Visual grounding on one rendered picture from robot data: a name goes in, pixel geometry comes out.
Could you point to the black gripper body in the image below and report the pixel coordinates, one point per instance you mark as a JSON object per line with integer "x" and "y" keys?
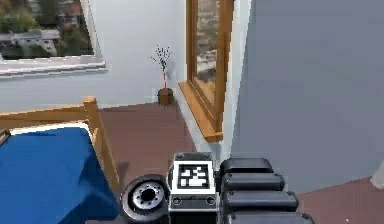
{"x": 145, "y": 197}

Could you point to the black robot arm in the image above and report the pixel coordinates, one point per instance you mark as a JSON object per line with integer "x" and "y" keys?
{"x": 253, "y": 193}

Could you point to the wooden bed with blue cover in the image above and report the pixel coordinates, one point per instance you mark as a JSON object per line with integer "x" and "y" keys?
{"x": 46, "y": 170}

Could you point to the dark object on bed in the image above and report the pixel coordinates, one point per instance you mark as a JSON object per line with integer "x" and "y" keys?
{"x": 3, "y": 135}

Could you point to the house plant in brown pot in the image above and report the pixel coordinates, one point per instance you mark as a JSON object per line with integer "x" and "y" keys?
{"x": 165, "y": 90}

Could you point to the wooden framed window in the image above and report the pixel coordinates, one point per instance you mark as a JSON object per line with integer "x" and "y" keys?
{"x": 208, "y": 66}

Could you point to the white framed window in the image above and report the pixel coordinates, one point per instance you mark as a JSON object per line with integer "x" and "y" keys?
{"x": 46, "y": 33}

